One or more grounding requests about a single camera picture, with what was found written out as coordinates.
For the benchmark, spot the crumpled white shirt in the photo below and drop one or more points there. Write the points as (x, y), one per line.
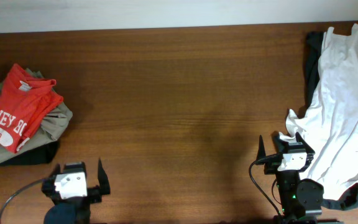
(330, 125)

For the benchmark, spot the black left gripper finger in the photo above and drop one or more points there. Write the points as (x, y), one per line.
(103, 180)
(56, 171)

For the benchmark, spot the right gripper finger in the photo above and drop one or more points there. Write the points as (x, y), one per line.
(261, 150)
(303, 142)

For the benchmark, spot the orange red t-shirt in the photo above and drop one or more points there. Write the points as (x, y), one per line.
(24, 102)

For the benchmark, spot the dark grey garment right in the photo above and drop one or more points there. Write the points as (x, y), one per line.
(314, 41)

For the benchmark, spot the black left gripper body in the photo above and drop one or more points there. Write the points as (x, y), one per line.
(95, 196)

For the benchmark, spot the folded black garment left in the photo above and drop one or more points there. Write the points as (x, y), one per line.
(40, 155)

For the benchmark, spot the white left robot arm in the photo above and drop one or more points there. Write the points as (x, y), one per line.
(71, 212)

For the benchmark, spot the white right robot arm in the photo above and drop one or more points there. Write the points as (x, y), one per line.
(208, 176)

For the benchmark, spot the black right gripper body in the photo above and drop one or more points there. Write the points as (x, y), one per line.
(271, 168)

